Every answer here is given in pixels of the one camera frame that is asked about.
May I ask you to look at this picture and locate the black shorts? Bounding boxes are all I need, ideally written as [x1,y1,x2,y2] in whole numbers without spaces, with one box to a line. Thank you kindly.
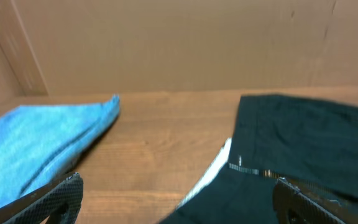
[165,95,358,223]

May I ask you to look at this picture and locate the folded blue denim cloth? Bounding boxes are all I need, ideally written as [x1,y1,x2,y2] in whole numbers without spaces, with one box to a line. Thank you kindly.
[0,95,120,208]

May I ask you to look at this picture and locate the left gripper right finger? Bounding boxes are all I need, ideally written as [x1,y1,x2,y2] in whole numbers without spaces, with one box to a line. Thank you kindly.
[272,177,358,224]

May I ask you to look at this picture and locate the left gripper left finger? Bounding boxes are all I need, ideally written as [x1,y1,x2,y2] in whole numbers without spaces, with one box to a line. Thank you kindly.
[0,172,83,224]

